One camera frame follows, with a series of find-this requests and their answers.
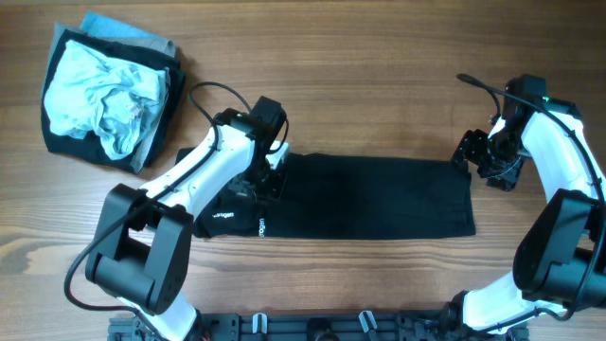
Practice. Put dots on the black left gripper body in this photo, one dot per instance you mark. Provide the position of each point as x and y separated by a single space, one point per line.
261 183

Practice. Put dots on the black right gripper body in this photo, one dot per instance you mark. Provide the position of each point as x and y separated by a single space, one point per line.
497 158

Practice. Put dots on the black t-shirt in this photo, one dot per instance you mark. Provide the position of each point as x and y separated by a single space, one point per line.
333 197

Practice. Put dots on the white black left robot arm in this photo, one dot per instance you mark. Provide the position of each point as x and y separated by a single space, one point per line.
141 249

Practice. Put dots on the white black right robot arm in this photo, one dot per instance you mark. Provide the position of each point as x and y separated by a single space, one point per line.
559 267

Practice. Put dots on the blue folded garment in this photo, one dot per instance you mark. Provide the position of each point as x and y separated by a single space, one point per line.
103 26

